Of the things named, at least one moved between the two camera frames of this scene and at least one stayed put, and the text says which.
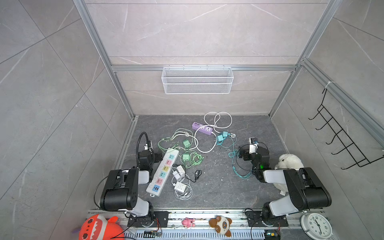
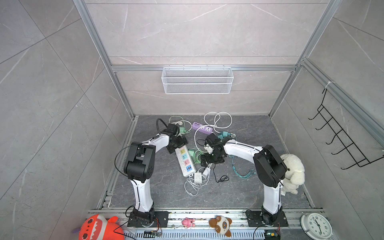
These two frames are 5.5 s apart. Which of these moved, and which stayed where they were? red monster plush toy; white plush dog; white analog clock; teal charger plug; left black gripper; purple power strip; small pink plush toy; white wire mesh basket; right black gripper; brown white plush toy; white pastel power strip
Moved: white pastel power strip; right black gripper; left black gripper
Stayed: purple power strip; red monster plush toy; white analog clock; small pink plush toy; white plush dog; teal charger plug; brown white plush toy; white wire mesh basket
